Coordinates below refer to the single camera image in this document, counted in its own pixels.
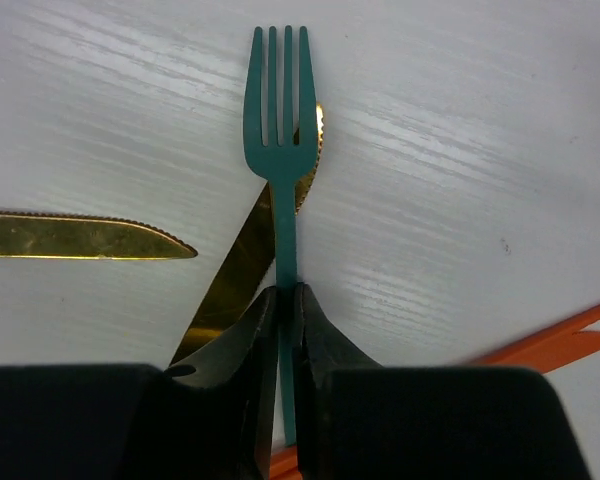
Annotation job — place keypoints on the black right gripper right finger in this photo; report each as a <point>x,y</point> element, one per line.
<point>430,415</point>

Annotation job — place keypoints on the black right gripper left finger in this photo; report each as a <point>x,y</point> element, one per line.
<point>209,416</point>

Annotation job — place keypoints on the gold knife dark handle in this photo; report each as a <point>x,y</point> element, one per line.
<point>72,236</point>
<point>237,280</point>

